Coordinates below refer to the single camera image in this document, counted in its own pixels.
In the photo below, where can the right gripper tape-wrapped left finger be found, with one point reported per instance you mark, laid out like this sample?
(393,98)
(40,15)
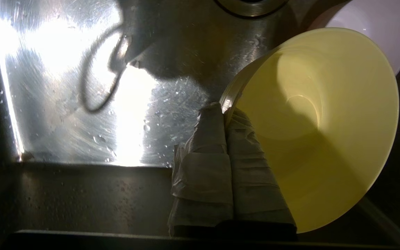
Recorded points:
(203,173)

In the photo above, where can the right gripper tape-wrapped right finger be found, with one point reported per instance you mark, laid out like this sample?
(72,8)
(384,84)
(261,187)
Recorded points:
(255,187)

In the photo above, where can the stainless steel sink basin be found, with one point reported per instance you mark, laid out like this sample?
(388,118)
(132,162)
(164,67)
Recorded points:
(64,86)

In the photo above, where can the pink plastic bowl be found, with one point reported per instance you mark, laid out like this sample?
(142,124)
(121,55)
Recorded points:
(377,24)

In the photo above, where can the yellow plastic bowl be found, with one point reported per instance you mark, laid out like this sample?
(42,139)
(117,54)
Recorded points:
(318,132)

